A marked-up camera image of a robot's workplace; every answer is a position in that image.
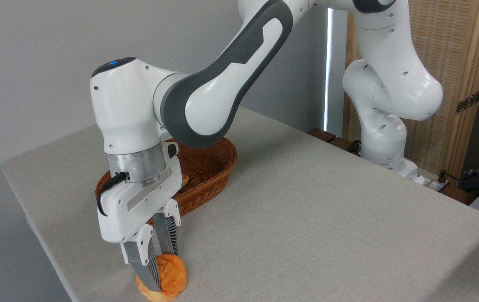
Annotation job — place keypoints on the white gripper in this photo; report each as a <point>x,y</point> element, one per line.
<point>122,218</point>

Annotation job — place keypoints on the round braided bread bun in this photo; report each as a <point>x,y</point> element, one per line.
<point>174,272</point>

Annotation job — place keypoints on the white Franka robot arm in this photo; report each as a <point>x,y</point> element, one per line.
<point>222,75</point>

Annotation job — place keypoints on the long braided bread loaf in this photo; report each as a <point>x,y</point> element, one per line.
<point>185,180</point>

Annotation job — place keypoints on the brown wicker oval basket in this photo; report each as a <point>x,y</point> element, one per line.
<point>210,167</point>

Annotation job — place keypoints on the grey tablecloth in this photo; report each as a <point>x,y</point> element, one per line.
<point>306,209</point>

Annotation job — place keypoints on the dark metal screen hinge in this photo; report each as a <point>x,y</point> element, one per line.
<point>468,102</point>

